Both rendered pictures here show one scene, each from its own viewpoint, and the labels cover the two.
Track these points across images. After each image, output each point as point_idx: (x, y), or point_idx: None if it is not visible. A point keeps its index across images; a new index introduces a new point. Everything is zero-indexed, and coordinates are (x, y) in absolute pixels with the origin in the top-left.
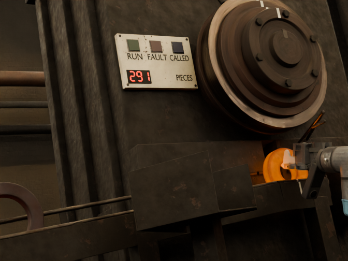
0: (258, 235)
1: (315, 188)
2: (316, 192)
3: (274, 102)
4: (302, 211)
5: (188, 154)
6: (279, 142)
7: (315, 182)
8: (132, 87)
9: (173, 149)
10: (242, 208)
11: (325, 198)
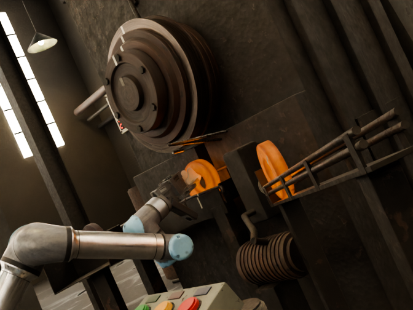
0: (214, 228)
1: (184, 216)
2: (188, 218)
3: (154, 137)
4: (240, 202)
5: (157, 176)
6: (206, 143)
7: (179, 213)
8: (124, 131)
9: (149, 175)
10: (86, 277)
11: (220, 208)
